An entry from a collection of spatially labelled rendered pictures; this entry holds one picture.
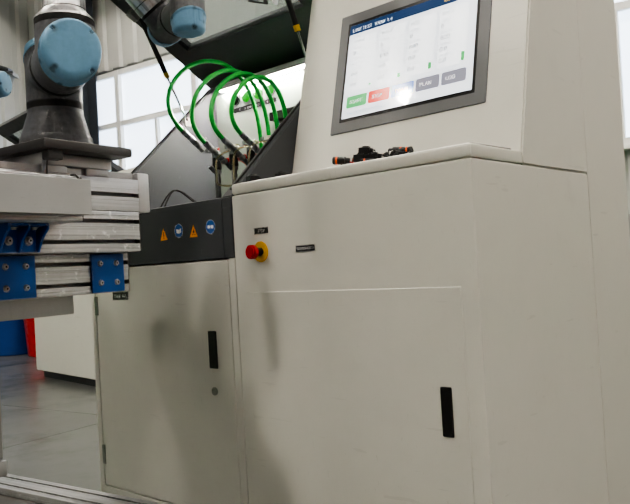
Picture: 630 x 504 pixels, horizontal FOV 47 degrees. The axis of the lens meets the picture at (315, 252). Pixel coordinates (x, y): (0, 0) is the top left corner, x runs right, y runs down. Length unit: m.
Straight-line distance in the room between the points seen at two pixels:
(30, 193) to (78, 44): 0.32
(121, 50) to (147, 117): 0.94
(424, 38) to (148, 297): 1.06
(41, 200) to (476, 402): 0.90
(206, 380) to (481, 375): 0.83
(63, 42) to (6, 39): 8.57
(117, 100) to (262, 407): 7.09
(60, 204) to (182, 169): 1.26
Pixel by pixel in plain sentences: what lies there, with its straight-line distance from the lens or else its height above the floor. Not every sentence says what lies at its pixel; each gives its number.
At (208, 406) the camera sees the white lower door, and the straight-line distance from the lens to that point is 2.02.
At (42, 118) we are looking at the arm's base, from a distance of 1.63.
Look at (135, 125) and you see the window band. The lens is 8.53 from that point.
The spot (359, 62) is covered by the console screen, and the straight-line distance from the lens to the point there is 2.02.
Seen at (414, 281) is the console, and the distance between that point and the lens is 1.51.
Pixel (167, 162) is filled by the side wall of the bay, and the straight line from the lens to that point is 2.61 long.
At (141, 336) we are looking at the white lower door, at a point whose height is 0.58.
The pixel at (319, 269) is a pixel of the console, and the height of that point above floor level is 0.75.
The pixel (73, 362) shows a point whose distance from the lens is 5.61.
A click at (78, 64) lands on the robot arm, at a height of 1.17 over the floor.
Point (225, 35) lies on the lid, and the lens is 2.59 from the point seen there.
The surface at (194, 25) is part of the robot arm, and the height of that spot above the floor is 1.29.
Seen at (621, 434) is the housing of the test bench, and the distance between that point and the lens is 2.12.
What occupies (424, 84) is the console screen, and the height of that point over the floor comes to 1.19.
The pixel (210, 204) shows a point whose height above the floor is 0.94.
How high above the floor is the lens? 0.76
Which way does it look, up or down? 1 degrees up
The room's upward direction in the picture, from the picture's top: 3 degrees counter-clockwise
